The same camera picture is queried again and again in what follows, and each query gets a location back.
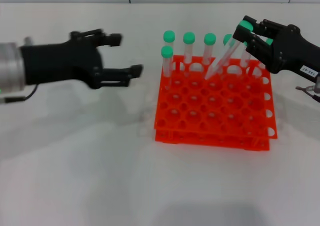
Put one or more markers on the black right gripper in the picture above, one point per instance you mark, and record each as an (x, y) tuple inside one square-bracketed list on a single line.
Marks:
[(292, 51)]

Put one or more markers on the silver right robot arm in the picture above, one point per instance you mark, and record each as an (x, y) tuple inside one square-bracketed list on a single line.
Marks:
[(318, 86)]

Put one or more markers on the orange test tube rack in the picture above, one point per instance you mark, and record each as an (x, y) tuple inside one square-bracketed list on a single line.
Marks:
[(225, 146)]

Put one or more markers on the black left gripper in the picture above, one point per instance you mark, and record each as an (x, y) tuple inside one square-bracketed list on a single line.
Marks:
[(62, 61)]

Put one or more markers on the green capped clear test tube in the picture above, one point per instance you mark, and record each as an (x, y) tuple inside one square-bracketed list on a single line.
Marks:
[(245, 58), (222, 58), (209, 38), (227, 39), (189, 37), (167, 51), (169, 36), (269, 41)]

